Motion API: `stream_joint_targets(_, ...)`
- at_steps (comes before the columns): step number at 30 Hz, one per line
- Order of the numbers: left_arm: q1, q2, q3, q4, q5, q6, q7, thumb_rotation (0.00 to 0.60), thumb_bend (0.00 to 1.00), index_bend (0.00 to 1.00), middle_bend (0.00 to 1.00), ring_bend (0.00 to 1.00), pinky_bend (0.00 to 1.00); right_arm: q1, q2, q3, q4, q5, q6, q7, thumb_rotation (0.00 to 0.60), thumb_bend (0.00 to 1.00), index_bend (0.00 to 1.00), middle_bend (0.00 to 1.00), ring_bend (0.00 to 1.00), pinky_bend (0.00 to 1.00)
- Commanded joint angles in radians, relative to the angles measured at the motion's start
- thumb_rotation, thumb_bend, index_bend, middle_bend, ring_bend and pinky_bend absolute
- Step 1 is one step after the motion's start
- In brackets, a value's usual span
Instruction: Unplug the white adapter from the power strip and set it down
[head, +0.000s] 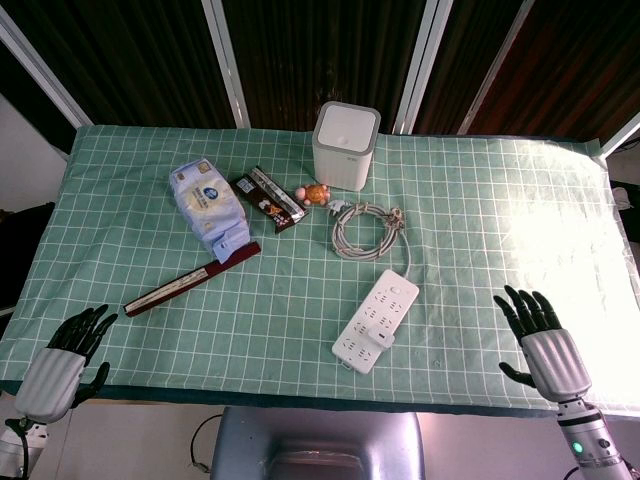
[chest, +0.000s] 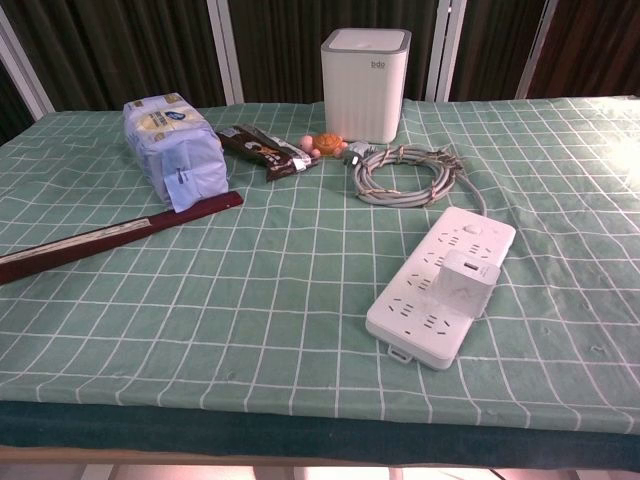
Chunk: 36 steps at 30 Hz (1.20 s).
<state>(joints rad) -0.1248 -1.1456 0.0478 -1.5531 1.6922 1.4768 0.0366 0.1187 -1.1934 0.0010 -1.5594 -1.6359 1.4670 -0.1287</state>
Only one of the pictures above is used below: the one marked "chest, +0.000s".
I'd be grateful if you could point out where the small white charger cube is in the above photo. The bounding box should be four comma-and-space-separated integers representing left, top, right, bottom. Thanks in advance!
430, 250, 503, 318

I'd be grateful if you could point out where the white power strip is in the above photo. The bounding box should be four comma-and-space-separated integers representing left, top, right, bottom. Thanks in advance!
365, 206, 517, 371

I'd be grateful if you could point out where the green checked tablecloth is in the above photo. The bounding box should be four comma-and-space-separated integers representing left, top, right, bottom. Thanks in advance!
0, 94, 640, 472

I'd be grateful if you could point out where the orange turtle toy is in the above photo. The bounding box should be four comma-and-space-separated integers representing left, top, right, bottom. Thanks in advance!
298, 132, 350, 159

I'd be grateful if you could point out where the brown snack wrapper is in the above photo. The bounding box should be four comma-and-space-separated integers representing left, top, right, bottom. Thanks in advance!
215, 123, 312, 183

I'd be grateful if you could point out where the white desktop trash bin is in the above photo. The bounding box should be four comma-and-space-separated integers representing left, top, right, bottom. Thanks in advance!
320, 28, 413, 144

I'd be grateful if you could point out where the blue tissue pack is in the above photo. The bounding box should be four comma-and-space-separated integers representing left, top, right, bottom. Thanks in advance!
122, 91, 230, 212

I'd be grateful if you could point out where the dark red folded fan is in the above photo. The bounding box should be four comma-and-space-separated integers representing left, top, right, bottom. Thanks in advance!
0, 191, 245, 286

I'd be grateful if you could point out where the white cable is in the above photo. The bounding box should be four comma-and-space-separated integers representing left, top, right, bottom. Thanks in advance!
341, 144, 489, 217

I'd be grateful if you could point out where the white frame post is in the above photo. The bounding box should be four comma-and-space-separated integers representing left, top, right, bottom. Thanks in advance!
0, 19, 54, 121
206, 0, 245, 106
422, 0, 469, 104
514, 0, 559, 99

